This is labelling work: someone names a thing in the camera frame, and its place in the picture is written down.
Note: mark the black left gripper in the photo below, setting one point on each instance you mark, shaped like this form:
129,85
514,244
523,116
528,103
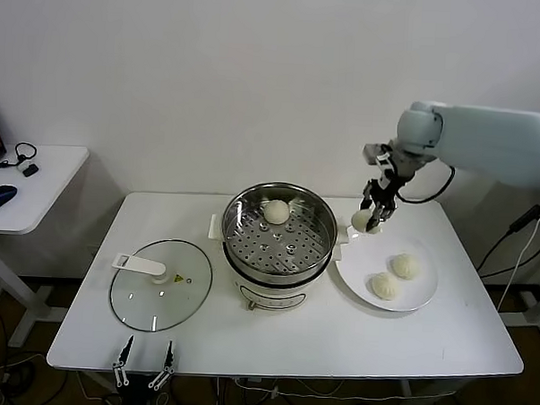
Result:
138,387

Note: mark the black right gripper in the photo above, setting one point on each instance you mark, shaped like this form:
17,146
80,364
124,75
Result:
387,187

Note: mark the white steamed baozi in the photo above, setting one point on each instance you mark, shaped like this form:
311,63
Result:
276,212
404,266
359,221
385,286

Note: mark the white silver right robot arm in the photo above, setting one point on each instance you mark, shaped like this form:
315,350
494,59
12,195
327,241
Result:
492,140

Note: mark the stainless steel steamer basket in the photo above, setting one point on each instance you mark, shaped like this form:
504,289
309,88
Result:
250,199

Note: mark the white round plate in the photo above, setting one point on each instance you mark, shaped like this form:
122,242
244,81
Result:
409,298

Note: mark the white electric cooker pot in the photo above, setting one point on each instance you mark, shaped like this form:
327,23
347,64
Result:
270,296

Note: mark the white table leg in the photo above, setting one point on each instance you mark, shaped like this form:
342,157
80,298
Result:
411,397

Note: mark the white side table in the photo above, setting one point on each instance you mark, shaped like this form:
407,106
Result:
51,193

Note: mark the small black white dongle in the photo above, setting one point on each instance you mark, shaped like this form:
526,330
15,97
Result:
31,170

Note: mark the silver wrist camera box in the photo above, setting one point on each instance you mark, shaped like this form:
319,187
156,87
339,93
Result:
373,154

